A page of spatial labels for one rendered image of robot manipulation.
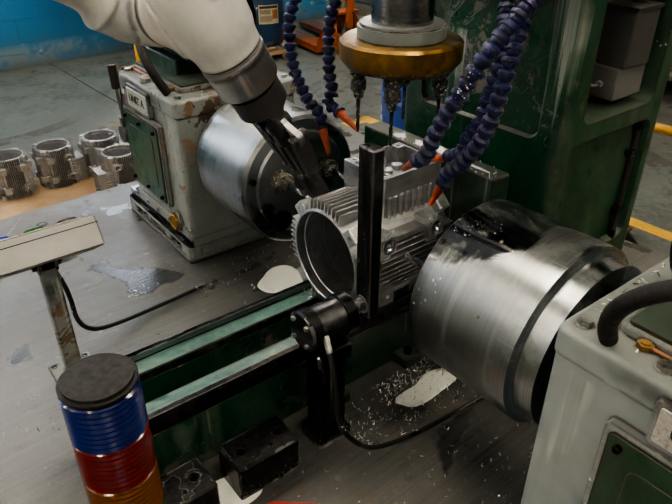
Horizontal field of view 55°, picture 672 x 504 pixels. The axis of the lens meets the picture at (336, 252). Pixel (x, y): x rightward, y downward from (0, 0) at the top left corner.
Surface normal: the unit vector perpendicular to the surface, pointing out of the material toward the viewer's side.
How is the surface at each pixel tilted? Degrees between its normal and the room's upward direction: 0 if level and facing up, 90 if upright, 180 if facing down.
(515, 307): 50
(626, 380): 90
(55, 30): 90
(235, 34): 93
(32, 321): 0
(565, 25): 90
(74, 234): 58
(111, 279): 0
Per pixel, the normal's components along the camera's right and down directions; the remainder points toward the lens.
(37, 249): 0.52, -0.11
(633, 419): -0.79, 0.31
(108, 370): 0.00, -0.86
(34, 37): 0.64, 0.40
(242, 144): -0.61, -0.30
